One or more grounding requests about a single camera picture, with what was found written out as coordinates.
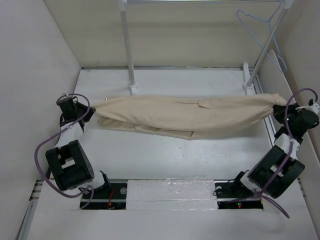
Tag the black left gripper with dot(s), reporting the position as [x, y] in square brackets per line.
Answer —
[89, 115]

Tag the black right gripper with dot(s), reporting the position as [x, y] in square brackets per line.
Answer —
[278, 111]

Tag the beige trousers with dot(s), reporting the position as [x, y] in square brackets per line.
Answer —
[185, 118]

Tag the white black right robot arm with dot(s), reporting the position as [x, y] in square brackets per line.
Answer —
[277, 170]

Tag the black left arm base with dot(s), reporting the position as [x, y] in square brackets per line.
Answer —
[107, 198]

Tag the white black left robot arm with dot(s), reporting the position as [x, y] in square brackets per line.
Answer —
[69, 165]

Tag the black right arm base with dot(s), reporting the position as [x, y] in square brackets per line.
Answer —
[233, 195]

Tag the white clothes rack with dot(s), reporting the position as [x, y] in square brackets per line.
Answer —
[248, 77]

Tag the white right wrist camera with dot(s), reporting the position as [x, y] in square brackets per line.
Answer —
[313, 106]

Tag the light blue wire hanger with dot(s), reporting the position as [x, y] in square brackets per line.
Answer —
[265, 32]

